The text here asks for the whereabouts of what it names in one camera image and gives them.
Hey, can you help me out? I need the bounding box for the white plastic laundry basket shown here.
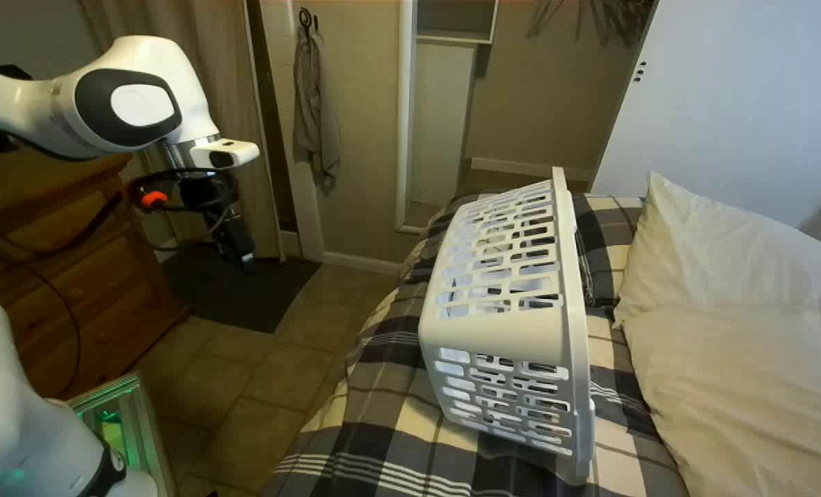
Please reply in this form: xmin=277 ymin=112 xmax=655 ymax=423
xmin=417 ymin=166 xmax=597 ymax=487

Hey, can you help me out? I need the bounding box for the dark floor mat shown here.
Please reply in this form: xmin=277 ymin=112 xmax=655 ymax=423
xmin=161 ymin=242 xmax=323 ymax=335

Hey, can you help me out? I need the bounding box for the grey hanging towel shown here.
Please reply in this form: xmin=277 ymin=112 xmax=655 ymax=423
xmin=293 ymin=28 xmax=343 ymax=195

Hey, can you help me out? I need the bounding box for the wooden dresser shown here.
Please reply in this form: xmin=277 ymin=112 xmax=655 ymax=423
xmin=0 ymin=146 xmax=192 ymax=401

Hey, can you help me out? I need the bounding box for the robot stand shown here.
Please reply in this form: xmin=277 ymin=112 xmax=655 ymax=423
xmin=68 ymin=373 xmax=178 ymax=497

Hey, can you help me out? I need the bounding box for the white closet shelf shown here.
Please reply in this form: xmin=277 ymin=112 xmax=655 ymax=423
xmin=413 ymin=0 xmax=500 ymax=46

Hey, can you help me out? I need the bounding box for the plaid bedspread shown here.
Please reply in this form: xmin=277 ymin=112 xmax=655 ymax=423
xmin=262 ymin=193 xmax=691 ymax=497

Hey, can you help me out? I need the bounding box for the bunch of clothes hangers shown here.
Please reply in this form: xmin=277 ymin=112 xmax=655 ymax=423
xmin=526 ymin=0 xmax=654 ymax=48

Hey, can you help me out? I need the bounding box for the white pillow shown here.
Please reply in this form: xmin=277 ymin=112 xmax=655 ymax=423
xmin=613 ymin=171 xmax=821 ymax=331
xmin=620 ymin=304 xmax=821 ymax=497

